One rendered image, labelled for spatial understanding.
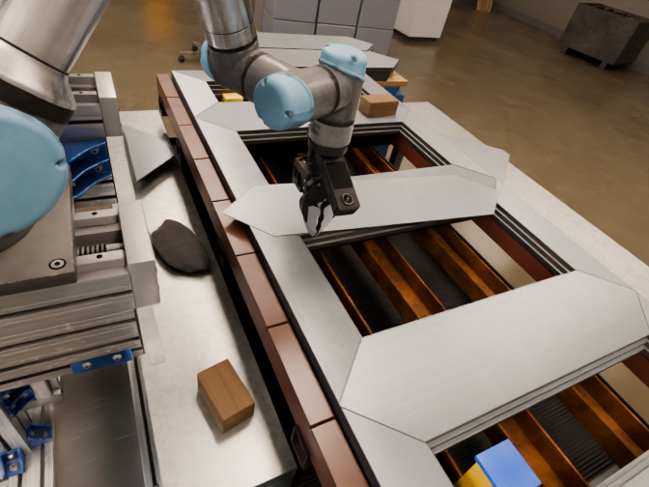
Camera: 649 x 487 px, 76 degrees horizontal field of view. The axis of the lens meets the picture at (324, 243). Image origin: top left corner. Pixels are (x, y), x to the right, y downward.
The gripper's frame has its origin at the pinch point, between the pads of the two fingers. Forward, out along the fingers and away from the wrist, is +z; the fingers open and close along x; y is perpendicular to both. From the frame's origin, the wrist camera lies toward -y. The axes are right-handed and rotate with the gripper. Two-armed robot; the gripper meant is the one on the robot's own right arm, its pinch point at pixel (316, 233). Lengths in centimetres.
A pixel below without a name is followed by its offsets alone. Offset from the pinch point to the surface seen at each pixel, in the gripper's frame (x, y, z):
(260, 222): 9.6, 6.7, 0.7
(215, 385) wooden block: 25.5, -19.0, 12.9
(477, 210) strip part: -44.8, -1.1, 0.9
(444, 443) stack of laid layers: -1.0, -44.1, 3.4
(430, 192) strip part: -36.5, 8.2, 0.8
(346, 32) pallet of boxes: -184, 312, 49
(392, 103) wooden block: -50, 50, -3
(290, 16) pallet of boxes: -128, 318, 40
